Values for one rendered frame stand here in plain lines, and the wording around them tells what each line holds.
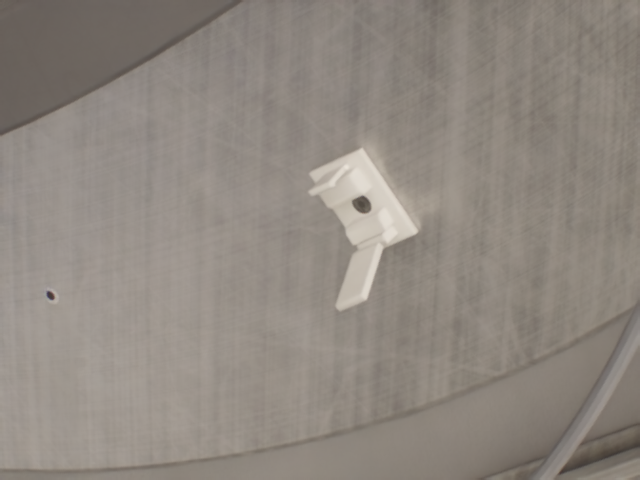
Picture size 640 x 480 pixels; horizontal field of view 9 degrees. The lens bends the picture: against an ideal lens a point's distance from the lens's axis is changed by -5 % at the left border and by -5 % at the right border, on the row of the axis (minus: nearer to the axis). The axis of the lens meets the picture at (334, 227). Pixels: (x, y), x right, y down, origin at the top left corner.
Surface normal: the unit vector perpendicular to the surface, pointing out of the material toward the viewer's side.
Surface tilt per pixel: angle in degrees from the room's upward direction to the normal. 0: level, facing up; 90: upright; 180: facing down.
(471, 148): 90
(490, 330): 90
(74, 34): 90
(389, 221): 49
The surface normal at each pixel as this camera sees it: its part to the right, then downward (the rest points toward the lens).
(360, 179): 0.69, -0.30
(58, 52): -0.47, 0.50
